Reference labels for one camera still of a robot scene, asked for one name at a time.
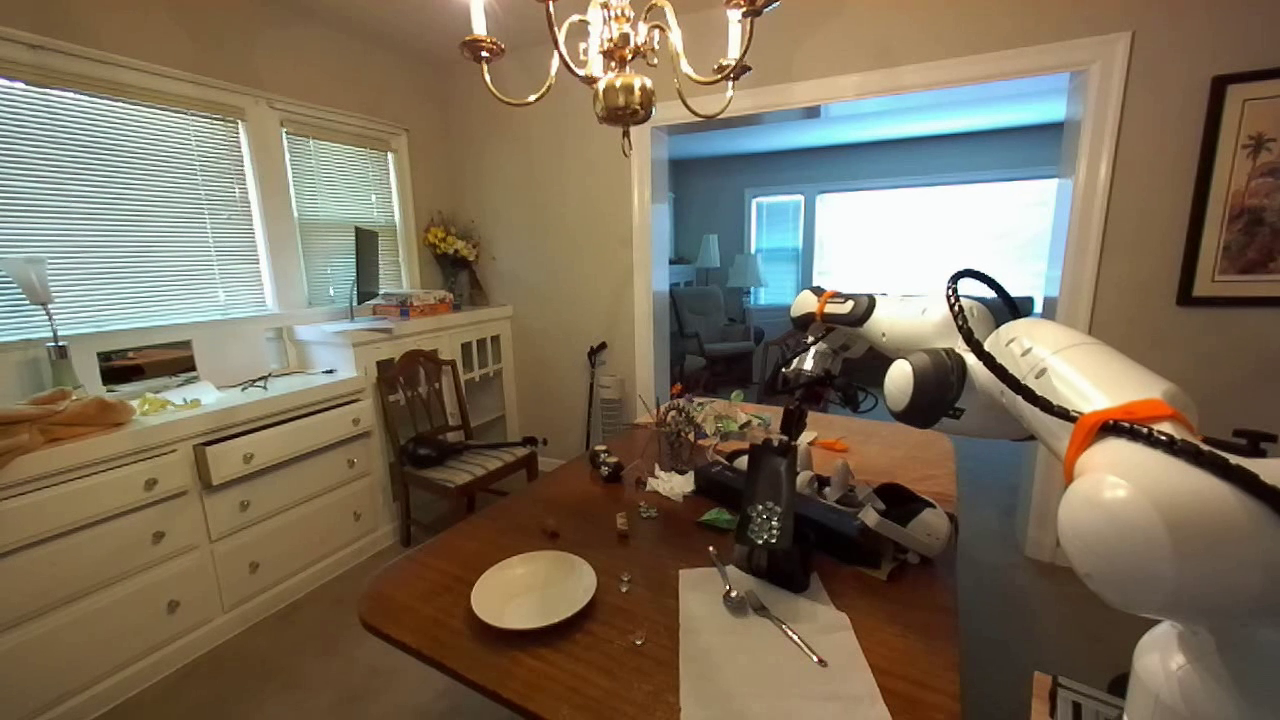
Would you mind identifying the narrow living room window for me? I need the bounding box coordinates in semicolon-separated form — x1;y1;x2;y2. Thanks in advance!
750;192;814;315

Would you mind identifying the orange strap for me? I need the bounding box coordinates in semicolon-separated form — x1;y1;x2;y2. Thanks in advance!
1060;397;1192;487

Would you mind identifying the black cardboard box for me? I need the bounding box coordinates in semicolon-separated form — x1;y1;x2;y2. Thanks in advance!
798;464;885;570

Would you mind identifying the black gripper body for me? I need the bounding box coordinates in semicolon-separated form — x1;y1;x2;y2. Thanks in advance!
768;327;880;410

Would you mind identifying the black braided cable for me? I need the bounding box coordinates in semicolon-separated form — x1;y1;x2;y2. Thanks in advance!
942;265;1280;515

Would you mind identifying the white drawer dresser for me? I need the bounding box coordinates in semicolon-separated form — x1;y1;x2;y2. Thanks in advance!
0;368;402;720

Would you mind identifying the wide living room window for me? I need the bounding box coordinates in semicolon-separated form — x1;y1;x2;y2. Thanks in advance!
808;176;1074;304

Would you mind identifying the white plate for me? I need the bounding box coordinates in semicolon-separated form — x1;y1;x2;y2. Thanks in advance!
463;542;604;634

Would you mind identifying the framed picture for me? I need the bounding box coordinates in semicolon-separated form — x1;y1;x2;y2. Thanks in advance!
1174;64;1280;311

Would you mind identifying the wide window with blinds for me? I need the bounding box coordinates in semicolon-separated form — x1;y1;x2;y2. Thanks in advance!
0;73;275;349

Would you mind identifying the crumpled white tissue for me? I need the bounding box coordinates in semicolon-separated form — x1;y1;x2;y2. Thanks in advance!
645;464;701;506

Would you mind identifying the table lamp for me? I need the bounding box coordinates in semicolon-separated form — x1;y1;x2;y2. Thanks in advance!
723;246;772;315

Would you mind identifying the white box with dark print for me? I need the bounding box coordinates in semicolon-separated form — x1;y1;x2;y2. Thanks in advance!
92;334;204;397

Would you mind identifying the wooden chair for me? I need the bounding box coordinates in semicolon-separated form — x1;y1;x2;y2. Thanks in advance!
372;345;550;552

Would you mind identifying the silver spoon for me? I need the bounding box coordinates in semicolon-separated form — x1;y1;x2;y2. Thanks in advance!
704;541;761;618

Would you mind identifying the white glass door cabinet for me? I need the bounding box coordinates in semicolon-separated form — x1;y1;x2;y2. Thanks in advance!
294;304;520;464

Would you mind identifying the vase with feather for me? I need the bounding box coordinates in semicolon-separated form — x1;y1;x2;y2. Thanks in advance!
10;254;83;397

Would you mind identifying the black mug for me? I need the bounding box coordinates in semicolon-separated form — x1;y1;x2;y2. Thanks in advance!
727;529;817;599

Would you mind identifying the armchair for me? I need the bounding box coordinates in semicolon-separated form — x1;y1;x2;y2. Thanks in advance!
667;284;752;393

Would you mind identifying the white paper placemat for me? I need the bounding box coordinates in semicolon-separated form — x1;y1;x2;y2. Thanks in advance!
671;562;895;720

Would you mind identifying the brass chandelier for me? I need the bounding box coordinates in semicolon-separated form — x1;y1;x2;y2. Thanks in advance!
458;0;786;157

